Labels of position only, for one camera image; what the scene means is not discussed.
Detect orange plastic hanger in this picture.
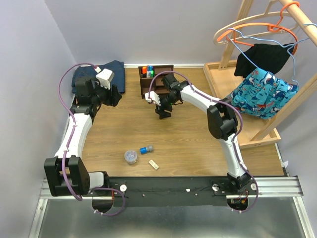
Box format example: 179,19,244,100
227,0,299,46

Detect clear round pin container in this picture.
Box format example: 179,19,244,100
124,150,138,165

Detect black garment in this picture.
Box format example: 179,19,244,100
234,44,294,78

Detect wooden clothes rack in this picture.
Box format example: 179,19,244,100
204,0,317,149

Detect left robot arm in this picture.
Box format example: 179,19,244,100
44,73,122,199

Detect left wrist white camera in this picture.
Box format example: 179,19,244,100
96,69,114,89

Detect beige eraser block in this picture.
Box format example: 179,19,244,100
149,160,159,170

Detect wrist white camera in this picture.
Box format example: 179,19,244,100
145,91,161,106
96,69,114,89

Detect blue and grey glue stick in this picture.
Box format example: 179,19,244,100
139,145,154,154

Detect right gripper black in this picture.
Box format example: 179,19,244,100
154,94,178,120

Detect aluminium frame rail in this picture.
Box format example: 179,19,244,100
27,176,314,238

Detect orange capped black highlighter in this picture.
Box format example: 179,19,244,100
142,66,147,78

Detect blue shark print shorts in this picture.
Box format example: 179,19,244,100
227,68,299,119

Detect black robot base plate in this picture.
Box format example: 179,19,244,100
81,176,258,208

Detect light blue wire hanger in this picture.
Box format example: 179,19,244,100
228,27,309,86

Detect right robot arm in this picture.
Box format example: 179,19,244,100
145,71,259,194

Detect wooden clothes hanger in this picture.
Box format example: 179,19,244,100
213,0,299,45

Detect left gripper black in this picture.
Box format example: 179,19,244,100
91,78,122,107

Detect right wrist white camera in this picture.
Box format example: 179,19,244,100
145,91,161,106

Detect folded blue jeans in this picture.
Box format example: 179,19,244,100
71,60,125,94

